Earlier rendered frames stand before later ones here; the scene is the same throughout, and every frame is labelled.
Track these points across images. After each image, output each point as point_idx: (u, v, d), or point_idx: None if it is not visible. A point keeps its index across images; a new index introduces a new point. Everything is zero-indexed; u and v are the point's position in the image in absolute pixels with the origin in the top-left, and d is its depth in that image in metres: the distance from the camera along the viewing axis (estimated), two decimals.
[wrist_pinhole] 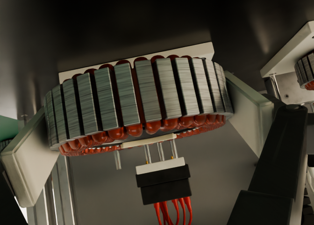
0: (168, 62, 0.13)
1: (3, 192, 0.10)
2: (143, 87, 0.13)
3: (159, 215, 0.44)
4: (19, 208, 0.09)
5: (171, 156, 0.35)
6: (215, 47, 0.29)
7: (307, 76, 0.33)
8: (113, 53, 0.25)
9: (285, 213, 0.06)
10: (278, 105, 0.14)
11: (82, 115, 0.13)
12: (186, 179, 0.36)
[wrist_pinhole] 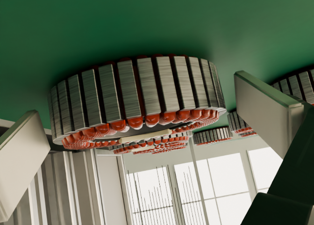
0: None
1: None
2: None
3: None
4: None
5: None
6: None
7: None
8: None
9: (303, 219, 0.06)
10: (305, 107, 0.13)
11: None
12: None
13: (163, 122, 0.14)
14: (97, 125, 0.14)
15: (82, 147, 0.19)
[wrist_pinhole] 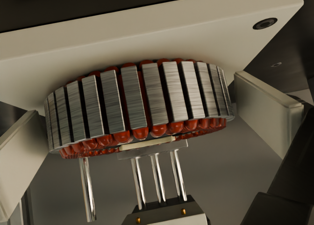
0: None
1: None
2: None
3: None
4: None
5: (182, 210, 0.20)
6: None
7: None
8: None
9: (303, 219, 0.06)
10: (305, 107, 0.13)
11: None
12: None
13: (170, 132, 0.13)
14: (99, 136, 0.13)
15: (81, 156, 0.17)
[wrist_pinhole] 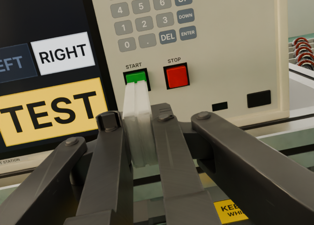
0: None
1: (114, 157, 0.11)
2: None
3: None
4: (118, 178, 0.10)
5: None
6: None
7: None
8: None
9: (209, 204, 0.07)
10: (166, 115, 0.15)
11: None
12: None
13: None
14: None
15: None
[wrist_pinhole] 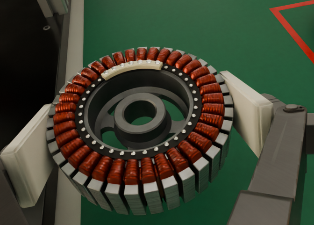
0: None
1: (3, 192, 0.10)
2: None
3: None
4: (20, 208, 0.09)
5: None
6: None
7: None
8: None
9: (285, 213, 0.06)
10: (278, 105, 0.14)
11: None
12: None
13: (119, 172, 0.14)
14: (187, 177, 0.14)
15: (203, 87, 0.17)
